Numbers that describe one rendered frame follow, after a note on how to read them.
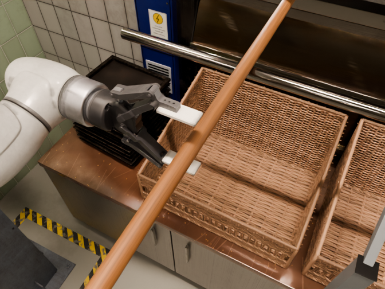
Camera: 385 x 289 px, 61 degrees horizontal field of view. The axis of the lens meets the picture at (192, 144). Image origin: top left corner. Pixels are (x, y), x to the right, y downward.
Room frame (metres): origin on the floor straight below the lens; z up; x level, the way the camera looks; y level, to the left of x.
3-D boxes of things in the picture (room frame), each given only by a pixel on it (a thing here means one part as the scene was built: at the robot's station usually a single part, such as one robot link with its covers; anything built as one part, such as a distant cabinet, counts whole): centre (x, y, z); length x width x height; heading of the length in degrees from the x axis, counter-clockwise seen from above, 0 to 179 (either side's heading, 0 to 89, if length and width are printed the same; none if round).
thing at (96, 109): (0.43, 0.14, 1.19); 0.09 x 0.07 x 0.08; 63
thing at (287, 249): (0.69, -0.17, 0.72); 0.56 x 0.49 x 0.28; 62
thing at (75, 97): (0.47, 0.20, 1.19); 0.09 x 0.06 x 0.09; 153
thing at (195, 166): (0.37, 0.02, 1.12); 0.07 x 0.03 x 0.01; 63
